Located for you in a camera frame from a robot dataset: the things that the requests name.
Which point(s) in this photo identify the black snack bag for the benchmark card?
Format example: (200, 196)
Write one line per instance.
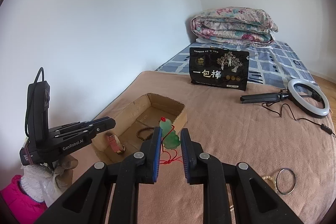
(219, 68)

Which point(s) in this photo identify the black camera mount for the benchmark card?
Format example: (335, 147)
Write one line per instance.
(38, 98)

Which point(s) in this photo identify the red strap wristwatch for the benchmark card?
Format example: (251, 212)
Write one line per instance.
(115, 144)

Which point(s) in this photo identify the open cardboard box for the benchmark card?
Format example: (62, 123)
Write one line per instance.
(135, 122)

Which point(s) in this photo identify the white ring light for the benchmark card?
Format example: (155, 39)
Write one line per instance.
(308, 98)

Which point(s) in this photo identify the folded floral quilt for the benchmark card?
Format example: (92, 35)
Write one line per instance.
(235, 25)

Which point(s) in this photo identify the dark metal bangle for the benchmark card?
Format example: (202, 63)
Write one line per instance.
(285, 181)

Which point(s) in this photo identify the blue checked bed sheet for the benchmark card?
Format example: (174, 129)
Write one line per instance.
(274, 65)

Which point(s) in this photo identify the left hand in white glove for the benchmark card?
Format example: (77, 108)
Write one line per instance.
(44, 184)

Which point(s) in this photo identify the pink sleeve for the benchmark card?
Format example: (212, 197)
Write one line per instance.
(21, 205)

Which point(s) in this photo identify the pink blanket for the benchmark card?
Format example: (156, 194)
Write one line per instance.
(234, 132)

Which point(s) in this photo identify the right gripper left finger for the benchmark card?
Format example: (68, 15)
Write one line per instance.
(108, 193)

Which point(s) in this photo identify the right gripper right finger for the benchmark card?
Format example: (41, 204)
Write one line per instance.
(231, 193)

